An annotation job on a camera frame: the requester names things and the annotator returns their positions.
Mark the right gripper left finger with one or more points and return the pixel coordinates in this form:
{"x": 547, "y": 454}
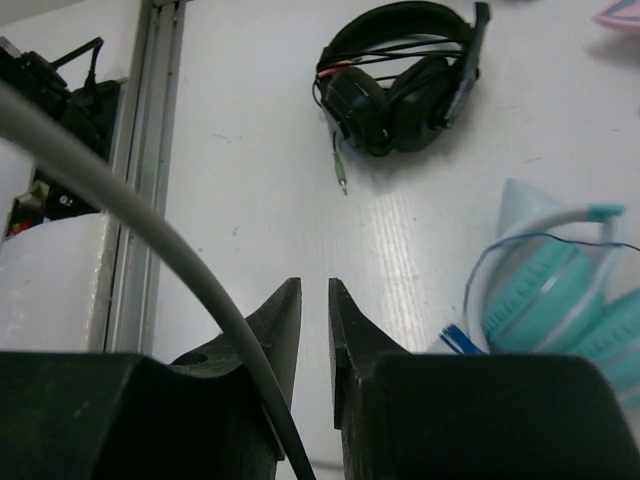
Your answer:
{"x": 128, "y": 416}

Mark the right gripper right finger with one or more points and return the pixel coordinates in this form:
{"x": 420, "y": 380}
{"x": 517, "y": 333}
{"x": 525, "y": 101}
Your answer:
{"x": 448, "y": 416}

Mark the teal cat-ear headphones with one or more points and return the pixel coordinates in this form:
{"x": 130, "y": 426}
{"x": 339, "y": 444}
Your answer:
{"x": 540, "y": 288}

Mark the pink blue cat-ear headphones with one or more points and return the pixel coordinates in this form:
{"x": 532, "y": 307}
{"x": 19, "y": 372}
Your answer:
{"x": 621, "y": 15}

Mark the black gaming headset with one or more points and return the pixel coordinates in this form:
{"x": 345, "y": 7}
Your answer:
{"x": 397, "y": 75}

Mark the aluminium front rail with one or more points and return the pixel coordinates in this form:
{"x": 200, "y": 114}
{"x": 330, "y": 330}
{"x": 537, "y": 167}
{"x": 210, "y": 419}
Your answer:
{"x": 141, "y": 157}

